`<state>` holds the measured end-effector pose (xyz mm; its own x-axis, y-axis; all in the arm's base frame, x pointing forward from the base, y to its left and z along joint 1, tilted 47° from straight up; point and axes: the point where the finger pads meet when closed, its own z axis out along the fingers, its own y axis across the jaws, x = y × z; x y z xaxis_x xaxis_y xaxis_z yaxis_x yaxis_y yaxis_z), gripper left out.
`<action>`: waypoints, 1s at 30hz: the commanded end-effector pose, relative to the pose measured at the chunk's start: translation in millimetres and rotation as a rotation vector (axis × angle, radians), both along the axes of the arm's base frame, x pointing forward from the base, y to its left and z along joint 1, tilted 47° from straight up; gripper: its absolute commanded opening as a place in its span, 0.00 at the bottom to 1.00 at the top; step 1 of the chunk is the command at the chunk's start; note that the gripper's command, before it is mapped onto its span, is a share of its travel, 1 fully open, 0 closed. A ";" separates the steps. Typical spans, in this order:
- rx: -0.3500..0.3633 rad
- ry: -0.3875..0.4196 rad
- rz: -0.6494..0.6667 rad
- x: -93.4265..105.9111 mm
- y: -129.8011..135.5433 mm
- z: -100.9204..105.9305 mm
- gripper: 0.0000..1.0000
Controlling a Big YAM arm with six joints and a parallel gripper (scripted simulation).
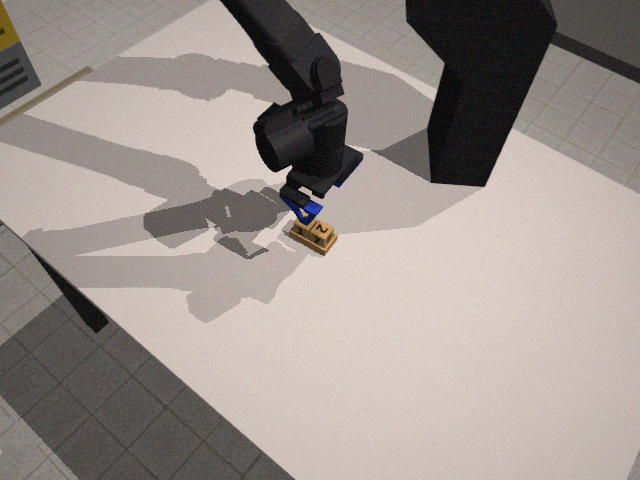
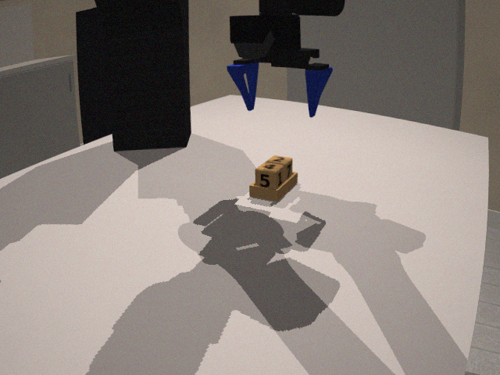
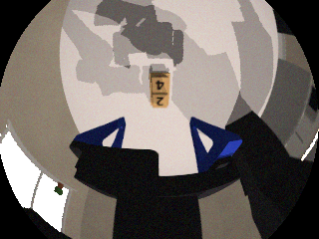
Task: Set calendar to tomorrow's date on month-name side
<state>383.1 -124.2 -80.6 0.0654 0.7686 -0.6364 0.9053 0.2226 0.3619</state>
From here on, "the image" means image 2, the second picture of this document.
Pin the brown wooden tray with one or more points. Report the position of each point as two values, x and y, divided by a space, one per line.
271 193

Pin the brown cube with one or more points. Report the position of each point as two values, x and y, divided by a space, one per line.
285 161
269 175

